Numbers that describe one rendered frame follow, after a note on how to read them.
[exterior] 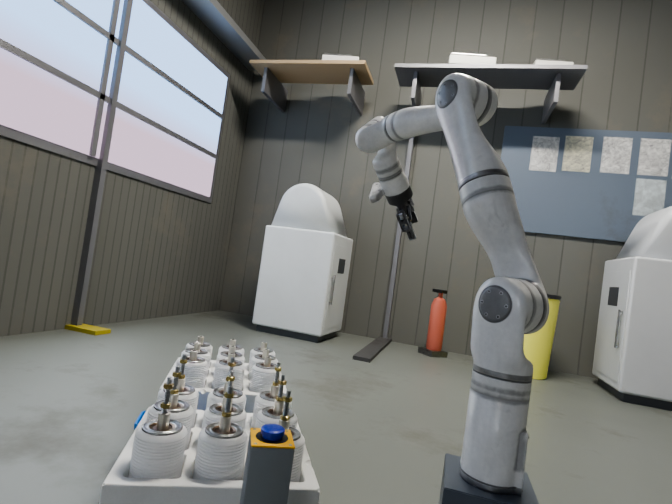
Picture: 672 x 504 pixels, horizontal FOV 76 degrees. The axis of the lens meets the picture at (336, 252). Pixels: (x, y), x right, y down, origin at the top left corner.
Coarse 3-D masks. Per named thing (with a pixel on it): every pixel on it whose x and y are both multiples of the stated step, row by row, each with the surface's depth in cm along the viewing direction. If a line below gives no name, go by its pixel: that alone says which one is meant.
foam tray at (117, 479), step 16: (144, 416) 106; (192, 432) 101; (128, 448) 89; (192, 448) 93; (304, 448) 100; (128, 464) 83; (192, 464) 86; (304, 464) 93; (112, 480) 76; (128, 480) 77; (144, 480) 78; (160, 480) 79; (176, 480) 79; (192, 480) 80; (208, 480) 81; (224, 480) 82; (304, 480) 86; (112, 496) 75; (128, 496) 76; (144, 496) 76; (160, 496) 77; (176, 496) 78; (192, 496) 78; (208, 496) 79; (224, 496) 79; (240, 496) 80; (288, 496) 82; (304, 496) 82
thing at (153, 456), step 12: (144, 432) 81; (180, 432) 83; (144, 444) 80; (156, 444) 80; (168, 444) 80; (180, 444) 83; (132, 456) 81; (144, 456) 80; (156, 456) 80; (168, 456) 81; (180, 456) 83; (132, 468) 80; (144, 468) 79; (156, 468) 80; (168, 468) 81; (180, 468) 84
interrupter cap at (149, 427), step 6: (150, 420) 86; (156, 420) 87; (174, 420) 88; (144, 426) 83; (150, 426) 84; (156, 426) 84; (174, 426) 85; (180, 426) 85; (150, 432) 81; (156, 432) 81; (162, 432) 82; (168, 432) 82; (174, 432) 82
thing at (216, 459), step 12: (204, 432) 85; (204, 444) 83; (216, 444) 82; (228, 444) 83; (240, 444) 84; (204, 456) 83; (216, 456) 82; (228, 456) 83; (240, 456) 85; (204, 468) 82; (216, 468) 82; (228, 468) 83; (240, 468) 85; (240, 480) 86
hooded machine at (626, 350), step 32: (640, 224) 314; (640, 256) 285; (608, 288) 317; (640, 288) 276; (608, 320) 309; (640, 320) 275; (608, 352) 301; (640, 352) 274; (608, 384) 296; (640, 384) 273
